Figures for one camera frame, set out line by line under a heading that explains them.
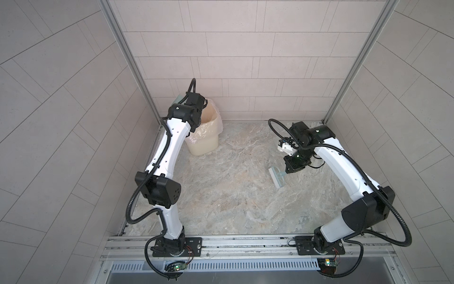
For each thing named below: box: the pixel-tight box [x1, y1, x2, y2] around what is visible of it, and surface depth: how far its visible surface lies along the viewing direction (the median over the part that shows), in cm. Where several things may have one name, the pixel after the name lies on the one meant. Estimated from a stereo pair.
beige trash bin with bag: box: [185, 98, 224, 156], surface depth 86 cm
